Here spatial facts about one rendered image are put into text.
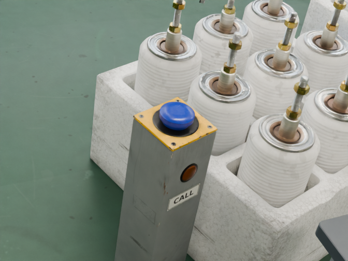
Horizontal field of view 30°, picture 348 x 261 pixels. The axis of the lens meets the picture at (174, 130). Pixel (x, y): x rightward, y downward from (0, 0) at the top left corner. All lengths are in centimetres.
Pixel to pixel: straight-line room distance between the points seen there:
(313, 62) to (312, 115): 15
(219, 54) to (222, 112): 17
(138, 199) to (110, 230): 24
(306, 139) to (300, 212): 10
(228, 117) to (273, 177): 11
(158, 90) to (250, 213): 24
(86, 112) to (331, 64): 47
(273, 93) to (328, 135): 11
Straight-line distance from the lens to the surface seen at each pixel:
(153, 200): 77
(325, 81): 108
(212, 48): 103
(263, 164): 85
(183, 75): 97
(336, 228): 70
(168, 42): 97
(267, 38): 112
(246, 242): 90
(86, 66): 137
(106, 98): 103
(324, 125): 92
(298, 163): 85
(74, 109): 125
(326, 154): 95
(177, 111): 73
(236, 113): 90
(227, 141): 93
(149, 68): 97
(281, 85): 97
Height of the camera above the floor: 77
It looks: 39 degrees down
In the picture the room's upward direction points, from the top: 11 degrees clockwise
